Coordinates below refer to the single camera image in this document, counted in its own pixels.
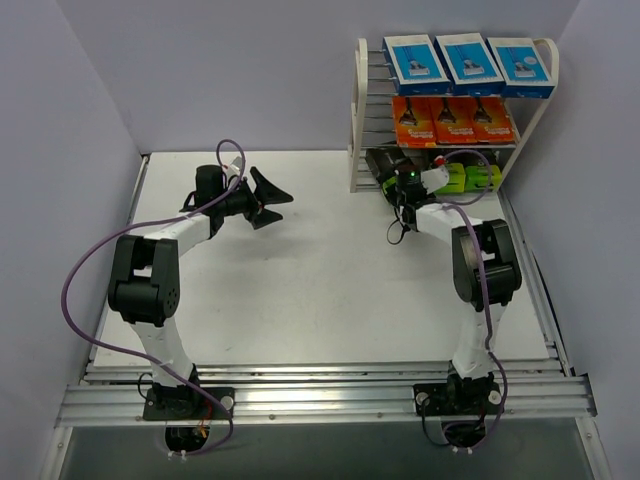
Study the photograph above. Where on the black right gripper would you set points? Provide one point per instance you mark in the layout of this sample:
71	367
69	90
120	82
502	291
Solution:
392	163

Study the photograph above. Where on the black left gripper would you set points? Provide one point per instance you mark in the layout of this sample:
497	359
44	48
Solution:
255	201

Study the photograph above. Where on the black green razor box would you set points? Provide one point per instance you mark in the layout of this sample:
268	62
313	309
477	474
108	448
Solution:
383	163
456	172
479	175

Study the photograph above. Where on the orange Gillette razor box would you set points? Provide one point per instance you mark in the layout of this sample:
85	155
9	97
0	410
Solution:
413	123
491	122
452	120

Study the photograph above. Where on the blue white Harry's razor box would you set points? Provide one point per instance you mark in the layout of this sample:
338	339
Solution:
469	65

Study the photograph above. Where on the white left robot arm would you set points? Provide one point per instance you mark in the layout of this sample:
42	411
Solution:
144	287

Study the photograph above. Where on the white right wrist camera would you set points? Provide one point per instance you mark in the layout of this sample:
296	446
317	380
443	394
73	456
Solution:
436	177

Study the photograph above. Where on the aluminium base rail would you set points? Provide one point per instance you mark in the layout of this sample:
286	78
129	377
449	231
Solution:
342	393

